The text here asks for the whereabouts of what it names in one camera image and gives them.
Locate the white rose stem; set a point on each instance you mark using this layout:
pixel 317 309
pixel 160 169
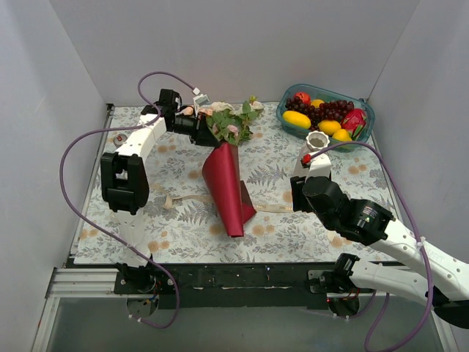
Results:
pixel 222 112

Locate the orange fruit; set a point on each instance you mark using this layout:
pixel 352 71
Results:
pixel 316 103

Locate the pink rose stem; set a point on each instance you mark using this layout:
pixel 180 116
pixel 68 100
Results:
pixel 228 133

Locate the teal plastic fruit basket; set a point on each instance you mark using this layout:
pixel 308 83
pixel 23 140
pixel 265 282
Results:
pixel 364 132

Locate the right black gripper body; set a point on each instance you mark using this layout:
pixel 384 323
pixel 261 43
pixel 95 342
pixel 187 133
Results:
pixel 297 194

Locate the yellow lemon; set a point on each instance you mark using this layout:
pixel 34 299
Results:
pixel 329 127

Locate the red apple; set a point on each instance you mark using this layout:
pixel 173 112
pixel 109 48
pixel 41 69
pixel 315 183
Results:
pixel 302 97

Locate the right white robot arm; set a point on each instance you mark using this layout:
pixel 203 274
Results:
pixel 432 275

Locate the white ribbed vase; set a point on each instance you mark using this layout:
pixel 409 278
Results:
pixel 315 142

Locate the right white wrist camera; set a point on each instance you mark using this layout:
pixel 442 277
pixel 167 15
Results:
pixel 319 166

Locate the small metal can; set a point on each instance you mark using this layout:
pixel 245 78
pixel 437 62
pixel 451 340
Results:
pixel 119 140

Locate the yellow mango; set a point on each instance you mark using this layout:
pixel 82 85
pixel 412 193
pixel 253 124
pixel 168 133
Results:
pixel 297 119

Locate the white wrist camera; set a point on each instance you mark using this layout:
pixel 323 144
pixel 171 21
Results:
pixel 319 166
pixel 200 101

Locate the peach rose stem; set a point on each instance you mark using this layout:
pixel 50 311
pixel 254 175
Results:
pixel 191 111

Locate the rose bud stem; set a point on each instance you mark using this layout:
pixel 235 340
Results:
pixel 249 111

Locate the red dragon fruit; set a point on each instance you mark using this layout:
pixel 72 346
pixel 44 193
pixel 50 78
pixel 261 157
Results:
pixel 354 122

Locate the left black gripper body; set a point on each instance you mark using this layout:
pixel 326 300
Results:
pixel 201 132

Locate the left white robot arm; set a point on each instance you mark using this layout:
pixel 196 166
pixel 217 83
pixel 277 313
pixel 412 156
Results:
pixel 124 182

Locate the purple grape bunch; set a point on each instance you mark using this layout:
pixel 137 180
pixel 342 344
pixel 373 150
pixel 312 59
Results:
pixel 332 110

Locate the dark red wrapping paper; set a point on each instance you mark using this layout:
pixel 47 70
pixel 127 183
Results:
pixel 232 201

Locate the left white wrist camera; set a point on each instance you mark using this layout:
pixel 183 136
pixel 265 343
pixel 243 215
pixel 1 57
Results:
pixel 200 101

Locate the yellow pear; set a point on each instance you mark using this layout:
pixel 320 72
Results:
pixel 341 135

